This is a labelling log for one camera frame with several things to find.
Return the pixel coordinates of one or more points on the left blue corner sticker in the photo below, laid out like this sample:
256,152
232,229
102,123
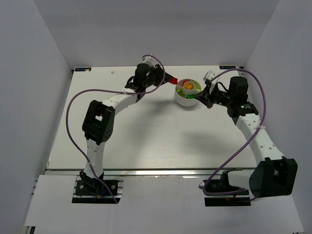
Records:
87,69

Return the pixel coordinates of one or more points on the light green small lego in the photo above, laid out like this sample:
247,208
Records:
197,86

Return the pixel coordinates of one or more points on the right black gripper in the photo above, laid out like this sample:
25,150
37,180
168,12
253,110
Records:
208,96

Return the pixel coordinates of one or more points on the yellow and green lego stack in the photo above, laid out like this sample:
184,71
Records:
188,86

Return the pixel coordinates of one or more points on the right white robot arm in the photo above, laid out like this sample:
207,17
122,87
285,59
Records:
274,174

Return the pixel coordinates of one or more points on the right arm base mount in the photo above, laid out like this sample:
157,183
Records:
222,194

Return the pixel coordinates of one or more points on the red long lego brick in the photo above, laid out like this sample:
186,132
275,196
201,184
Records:
174,81

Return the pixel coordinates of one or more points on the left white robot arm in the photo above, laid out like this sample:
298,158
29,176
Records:
99,120

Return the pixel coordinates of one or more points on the right blue corner sticker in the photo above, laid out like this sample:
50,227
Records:
226,67

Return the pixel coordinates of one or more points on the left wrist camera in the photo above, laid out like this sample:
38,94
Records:
148,59

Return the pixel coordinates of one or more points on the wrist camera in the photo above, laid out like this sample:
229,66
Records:
148,59
209,78

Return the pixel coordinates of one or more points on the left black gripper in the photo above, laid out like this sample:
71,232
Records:
159,74

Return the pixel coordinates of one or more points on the white round divided container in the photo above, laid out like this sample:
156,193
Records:
184,101

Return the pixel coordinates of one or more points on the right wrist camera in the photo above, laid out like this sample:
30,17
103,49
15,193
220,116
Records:
209,78

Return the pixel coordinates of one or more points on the dark green lego brick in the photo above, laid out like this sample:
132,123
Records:
190,96

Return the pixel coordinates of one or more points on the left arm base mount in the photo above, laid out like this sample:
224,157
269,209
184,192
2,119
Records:
83,193

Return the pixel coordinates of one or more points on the blue corner sticker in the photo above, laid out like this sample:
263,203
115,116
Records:
226,67
87,69

